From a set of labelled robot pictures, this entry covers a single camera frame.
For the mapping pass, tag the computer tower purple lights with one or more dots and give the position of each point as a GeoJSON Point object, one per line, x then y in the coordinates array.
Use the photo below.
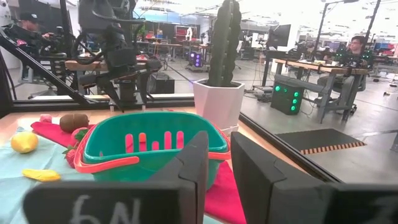
{"type": "Point", "coordinates": [196, 59]}

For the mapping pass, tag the computer tower green lights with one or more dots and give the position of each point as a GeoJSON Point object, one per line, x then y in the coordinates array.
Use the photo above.
{"type": "Point", "coordinates": [286, 98]}

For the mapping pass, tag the brown toy kiwi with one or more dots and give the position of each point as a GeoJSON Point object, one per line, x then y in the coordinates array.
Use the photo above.
{"type": "Point", "coordinates": [74, 122]}

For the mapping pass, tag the black hazard-striped floor mat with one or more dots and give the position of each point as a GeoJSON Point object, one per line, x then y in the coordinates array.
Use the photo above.
{"type": "Point", "coordinates": [317, 140]}

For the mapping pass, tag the black cube case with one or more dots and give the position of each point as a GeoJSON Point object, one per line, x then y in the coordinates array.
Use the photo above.
{"type": "Point", "coordinates": [161, 83]}

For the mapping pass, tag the red toy strawberry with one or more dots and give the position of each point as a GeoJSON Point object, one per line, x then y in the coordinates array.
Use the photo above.
{"type": "Point", "coordinates": [79, 136]}

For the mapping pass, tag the wooden desk grey legs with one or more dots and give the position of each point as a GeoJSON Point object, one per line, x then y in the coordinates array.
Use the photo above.
{"type": "Point", "coordinates": [326, 70]}

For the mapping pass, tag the wooden workbench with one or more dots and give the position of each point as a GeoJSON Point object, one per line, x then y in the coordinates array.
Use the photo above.
{"type": "Point", "coordinates": [84, 65]}

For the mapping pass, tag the black aluminium table frame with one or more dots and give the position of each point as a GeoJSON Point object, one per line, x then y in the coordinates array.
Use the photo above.
{"type": "Point", "coordinates": [62, 104]}

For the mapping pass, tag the red cloth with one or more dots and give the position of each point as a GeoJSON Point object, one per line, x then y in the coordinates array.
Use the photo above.
{"type": "Point", "coordinates": [224, 193]}

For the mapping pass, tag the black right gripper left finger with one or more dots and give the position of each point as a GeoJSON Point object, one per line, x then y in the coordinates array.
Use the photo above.
{"type": "Point", "coordinates": [124, 202]}

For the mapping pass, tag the white planter saucer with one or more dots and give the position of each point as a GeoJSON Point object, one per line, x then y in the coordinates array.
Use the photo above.
{"type": "Point", "coordinates": [230, 129]}

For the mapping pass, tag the tall green cactus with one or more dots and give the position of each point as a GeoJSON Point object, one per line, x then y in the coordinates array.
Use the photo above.
{"type": "Point", "coordinates": [224, 43]}

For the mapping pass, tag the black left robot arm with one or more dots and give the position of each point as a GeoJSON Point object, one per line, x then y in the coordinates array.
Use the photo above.
{"type": "Point", "coordinates": [102, 12]}

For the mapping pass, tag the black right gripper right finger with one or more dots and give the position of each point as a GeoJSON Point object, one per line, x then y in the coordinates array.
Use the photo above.
{"type": "Point", "coordinates": [280, 199]}

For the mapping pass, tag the person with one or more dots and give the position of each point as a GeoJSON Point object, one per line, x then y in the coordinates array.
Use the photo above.
{"type": "Point", "coordinates": [29, 28]}
{"type": "Point", "coordinates": [354, 53]}

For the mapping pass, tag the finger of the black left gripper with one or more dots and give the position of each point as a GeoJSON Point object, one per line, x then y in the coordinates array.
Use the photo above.
{"type": "Point", "coordinates": [145, 87]}
{"type": "Point", "coordinates": [112, 88]}

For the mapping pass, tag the black monitor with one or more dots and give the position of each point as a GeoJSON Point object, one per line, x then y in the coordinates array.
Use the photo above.
{"type": "Point", "coordinates": [280, 35]}

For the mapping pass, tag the light blue cloth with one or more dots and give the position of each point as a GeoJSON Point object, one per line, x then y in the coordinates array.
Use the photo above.
{"type": "Point", "coordinates": [31, 161]}

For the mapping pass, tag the small yellow toy banana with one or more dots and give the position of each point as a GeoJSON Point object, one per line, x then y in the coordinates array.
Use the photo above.
{"type": "Point", "coordinates": [42, 175]}

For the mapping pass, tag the yellow toy lemon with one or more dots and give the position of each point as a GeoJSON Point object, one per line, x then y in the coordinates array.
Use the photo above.
{"type": "Point", "coordinates": [25, 142]}

